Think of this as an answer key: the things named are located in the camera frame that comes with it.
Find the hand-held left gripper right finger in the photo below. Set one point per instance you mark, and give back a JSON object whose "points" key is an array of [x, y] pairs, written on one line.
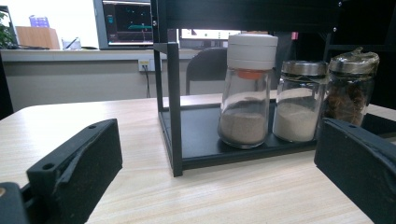
{"points": [[361, 168]]}

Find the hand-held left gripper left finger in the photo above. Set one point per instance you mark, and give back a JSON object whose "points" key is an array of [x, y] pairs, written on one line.
{"points": [[81, 168]]}

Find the steel lid dark spice jar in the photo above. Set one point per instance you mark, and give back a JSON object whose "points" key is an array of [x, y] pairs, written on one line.
{"points": [[348, 96]]}

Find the steel lid white powder jar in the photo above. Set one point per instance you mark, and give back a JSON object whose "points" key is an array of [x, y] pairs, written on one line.
{"points": [[295, 121]]}

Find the black metal shelf rack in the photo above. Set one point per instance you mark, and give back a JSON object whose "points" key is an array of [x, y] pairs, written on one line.
{"points": [[199, 137]]}

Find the white lid glass spice jar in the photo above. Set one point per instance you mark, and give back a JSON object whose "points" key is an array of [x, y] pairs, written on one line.
{"points": [[246, 124]]}

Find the clear cup with pen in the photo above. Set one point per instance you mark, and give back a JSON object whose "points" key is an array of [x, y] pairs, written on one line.
{"points": [[71, 44]]}

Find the brown cardboard box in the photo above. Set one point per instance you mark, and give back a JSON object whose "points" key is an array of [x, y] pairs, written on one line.
{"points": [[38, 38]]}

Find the pink tag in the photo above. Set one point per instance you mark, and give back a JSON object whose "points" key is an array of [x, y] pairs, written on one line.
{"points": [[294, 35]]}

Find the dark computer monitor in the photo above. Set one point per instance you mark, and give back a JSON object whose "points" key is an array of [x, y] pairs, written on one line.
{"points": [[128, 23]]}

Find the purple box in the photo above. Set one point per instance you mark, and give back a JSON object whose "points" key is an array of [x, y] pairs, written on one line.
{"points": [[39, 21]]}

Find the green plant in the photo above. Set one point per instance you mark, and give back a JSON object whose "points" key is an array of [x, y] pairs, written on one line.
{"points": [[5, 34]]}

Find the black chair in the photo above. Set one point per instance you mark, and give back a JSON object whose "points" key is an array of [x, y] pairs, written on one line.
{"points": [[208, 67]]}

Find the bright screen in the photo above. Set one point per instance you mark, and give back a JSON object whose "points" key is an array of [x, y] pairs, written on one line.
{"points": [[209, 33]]}

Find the white wall outlet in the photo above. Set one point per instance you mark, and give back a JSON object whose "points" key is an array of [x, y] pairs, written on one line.
{"points": [[146, 64]]}

